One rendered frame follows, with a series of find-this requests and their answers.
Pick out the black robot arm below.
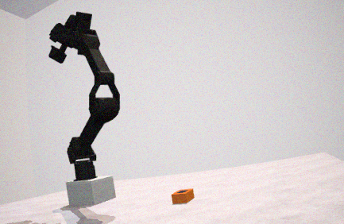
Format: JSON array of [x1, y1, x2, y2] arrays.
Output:
[[49, 11, 120, 181]]

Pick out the orange block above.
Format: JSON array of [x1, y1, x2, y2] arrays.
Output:
[[172, 188, 195, 204]]

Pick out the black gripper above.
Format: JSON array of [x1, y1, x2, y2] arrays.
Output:
[[48, 14, 75, 64]]

